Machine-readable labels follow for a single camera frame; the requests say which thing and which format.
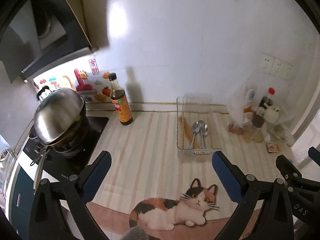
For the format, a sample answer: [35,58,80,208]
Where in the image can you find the large steel spoon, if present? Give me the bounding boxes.
[189,121,200,149]

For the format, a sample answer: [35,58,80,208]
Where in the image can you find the teal cabinet drawers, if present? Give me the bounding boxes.
[8,165,34,239]

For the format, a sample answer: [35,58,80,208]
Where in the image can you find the black gas stove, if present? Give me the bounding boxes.
[18,116,109,181]

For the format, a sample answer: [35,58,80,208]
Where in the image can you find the clutter of bags and jars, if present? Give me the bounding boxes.
[227,83,295,153]

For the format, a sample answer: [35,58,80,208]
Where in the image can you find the steel wok with lid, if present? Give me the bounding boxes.
[33,88,87,193]

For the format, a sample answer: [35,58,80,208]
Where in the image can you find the striped cat table mat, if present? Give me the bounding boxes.
[87,112,295,239]

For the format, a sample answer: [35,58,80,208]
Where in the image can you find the clear plastic organizer bin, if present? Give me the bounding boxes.
[176,93,222,157]

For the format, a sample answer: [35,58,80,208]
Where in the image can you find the brown sauce bottle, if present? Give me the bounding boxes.
[108,73,133,126]

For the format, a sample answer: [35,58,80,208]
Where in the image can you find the colourful sticker backsplash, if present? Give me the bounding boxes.
[33,56,111,103]

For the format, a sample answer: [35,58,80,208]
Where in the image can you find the black range hood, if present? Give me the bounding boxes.
[1,0,95,82]

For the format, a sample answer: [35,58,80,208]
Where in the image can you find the white wall sockets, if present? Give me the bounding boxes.
[259,53,295,80]

